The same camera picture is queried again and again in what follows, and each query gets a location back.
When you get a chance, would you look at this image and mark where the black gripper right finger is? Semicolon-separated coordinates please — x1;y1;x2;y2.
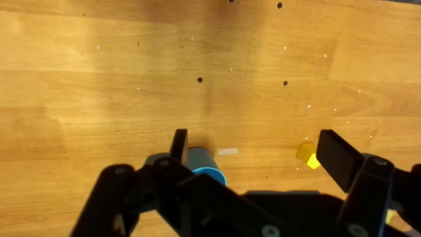
314;127;421;237

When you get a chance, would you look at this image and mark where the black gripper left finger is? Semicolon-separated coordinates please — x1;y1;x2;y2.
70;127;282;237

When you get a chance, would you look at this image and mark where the small yellow block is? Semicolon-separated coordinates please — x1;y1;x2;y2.
296;140;322;171

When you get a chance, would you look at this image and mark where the blue plastic cup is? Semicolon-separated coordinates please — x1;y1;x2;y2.
187;144;229;188

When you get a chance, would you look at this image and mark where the small white tape piece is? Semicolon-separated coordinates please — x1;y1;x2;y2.
217;147;241;158

